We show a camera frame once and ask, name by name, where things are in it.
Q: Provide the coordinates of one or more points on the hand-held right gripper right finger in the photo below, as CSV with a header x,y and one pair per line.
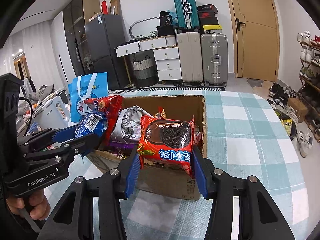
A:
x,y
200,172

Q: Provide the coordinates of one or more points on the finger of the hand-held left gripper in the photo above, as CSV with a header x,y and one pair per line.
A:
x,y
62,133
82,145

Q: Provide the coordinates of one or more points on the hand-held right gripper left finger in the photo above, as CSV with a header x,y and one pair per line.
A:
x,y
132,175

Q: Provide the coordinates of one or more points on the blue cookie packet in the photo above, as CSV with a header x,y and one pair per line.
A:
x,y
91,125

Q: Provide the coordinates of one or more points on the brown cardboard box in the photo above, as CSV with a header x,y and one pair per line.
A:
x,y
170,180

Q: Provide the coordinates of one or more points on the red chocolate cookie packet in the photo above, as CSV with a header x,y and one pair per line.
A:
x,y
167,142

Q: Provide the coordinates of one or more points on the red chip bag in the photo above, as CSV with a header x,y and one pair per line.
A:
x,y
110,110

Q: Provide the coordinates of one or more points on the large white noodle snack bag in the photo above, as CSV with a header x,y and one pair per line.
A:
x,y
130,125

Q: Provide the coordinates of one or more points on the person's left hand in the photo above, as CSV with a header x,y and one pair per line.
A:
x,y
40,205

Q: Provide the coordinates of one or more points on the white electric kettle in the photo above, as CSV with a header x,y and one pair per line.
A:
x,y
53,112

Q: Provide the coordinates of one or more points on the blue cartoon tote bag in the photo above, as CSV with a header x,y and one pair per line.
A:
x,y
85,97

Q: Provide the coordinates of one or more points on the grey clothes pile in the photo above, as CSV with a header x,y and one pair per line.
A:
x,y
42,92

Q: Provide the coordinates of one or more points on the teal checked tablecloth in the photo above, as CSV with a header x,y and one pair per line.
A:
x,y
237,142

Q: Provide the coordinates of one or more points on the white curtain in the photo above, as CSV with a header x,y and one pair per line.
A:
x,y
42,52

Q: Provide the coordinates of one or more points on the woven laundry basket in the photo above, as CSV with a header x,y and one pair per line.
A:
x,y
143,72

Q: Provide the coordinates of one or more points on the grey refrigerator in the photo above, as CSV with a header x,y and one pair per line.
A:
x,y
105,47

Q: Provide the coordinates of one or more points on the yellow black bag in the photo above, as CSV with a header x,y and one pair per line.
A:
x,y
287,125

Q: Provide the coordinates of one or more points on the dark glass door cabinet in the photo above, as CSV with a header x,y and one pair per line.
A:
x,y
75,30

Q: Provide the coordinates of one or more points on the grey doormat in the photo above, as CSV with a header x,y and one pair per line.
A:
x,y
255,83

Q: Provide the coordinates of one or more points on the heap of sneakers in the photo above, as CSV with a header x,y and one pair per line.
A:
x,y
282,100

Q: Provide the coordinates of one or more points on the silver suitcase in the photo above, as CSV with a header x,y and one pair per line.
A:
x,y
215,60

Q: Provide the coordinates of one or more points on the beige suitcase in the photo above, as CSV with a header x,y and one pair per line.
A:
x,y
190,57

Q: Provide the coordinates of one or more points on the small cardboard box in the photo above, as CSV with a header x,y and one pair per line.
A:
x,y
297,108

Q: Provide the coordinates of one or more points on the white drawer dresser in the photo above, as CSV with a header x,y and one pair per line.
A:
x,y
166,55

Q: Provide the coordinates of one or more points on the white striped bowl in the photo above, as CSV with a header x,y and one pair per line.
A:
x,y
154,33

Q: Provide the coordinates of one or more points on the folded cardboard piece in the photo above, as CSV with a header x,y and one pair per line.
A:
x,y
115,6

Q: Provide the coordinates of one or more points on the wooden shoe rack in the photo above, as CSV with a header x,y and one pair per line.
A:
x,y
310,80

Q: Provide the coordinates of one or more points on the black yellow shoe box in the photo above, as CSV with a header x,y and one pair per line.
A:
x,y
212,29

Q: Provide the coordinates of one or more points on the small black box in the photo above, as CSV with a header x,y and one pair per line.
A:
x,y
165,18

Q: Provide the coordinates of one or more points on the wooden door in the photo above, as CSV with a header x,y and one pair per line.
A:
x,y
255,30

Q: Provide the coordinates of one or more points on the teal suitcase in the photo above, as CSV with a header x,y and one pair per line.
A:
x,y
186,11

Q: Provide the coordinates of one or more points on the oval metal mirror frame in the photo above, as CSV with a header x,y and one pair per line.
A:
x,y
131,28

